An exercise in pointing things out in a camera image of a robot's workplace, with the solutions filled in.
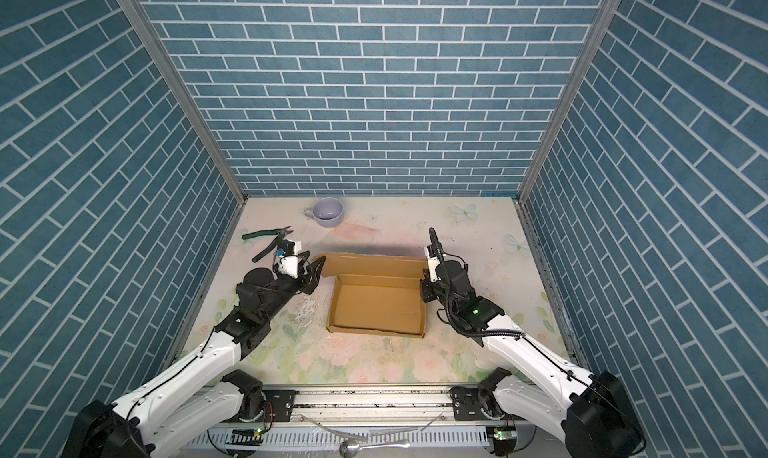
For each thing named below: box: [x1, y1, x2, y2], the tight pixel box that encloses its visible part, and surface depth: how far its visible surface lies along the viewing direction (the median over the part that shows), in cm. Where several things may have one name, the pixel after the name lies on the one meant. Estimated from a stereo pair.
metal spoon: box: [339, 440, 410, 458], surface depth 70 cm
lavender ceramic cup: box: [304, 196, 344, 228], surface depth 113 cm
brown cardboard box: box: [317, 252, 428, 339], surface depth 89 cm
